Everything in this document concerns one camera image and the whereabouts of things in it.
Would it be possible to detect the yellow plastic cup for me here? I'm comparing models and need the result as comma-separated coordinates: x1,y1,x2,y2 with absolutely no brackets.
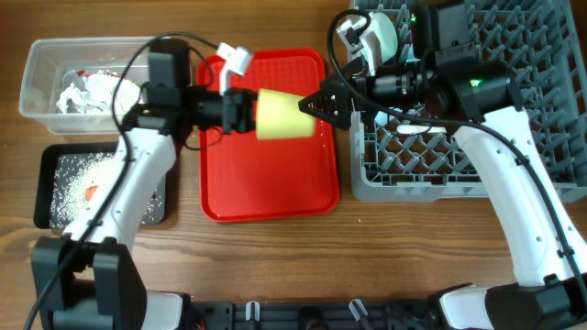
256,89,316,140

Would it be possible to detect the white plastic spoon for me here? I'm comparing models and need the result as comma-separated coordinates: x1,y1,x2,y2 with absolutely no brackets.
396,125,447,136

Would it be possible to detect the mint green bowl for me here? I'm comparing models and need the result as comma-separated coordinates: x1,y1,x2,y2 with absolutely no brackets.
360,12,398,68

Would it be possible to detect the white napkin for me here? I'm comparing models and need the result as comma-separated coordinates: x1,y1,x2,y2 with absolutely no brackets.
56,71,143,116

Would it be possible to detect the red chili wrapper scrap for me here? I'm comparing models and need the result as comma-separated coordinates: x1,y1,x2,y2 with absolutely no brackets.
76,70,120,78

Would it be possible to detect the orange carrot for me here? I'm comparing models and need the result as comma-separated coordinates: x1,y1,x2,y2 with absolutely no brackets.
84,185,98,202

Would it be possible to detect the white rice pile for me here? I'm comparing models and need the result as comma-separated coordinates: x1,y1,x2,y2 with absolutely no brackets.
53,152,165,225

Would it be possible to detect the light blue plate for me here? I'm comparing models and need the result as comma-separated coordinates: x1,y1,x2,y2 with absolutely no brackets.
374,45,419,127

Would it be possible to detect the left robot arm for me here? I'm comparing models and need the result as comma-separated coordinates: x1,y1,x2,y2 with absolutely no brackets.
26,31,258,329

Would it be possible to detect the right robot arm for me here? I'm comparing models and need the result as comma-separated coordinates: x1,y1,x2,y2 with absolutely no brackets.
300,1,586,329

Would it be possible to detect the grey dishwasher rack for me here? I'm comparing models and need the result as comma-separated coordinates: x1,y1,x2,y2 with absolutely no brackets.
349,1,586,203

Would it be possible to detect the red serving tray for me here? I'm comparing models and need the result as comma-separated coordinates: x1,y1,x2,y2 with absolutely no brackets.
198,48,340,223

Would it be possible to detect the black plastic tray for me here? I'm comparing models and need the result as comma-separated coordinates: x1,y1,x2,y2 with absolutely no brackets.
33,141,178,230

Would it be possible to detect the clear plastic bin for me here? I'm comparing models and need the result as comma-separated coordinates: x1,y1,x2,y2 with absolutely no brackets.
19,37,150,135

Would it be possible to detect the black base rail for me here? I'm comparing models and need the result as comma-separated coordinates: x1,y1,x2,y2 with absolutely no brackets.
185,299,440,330

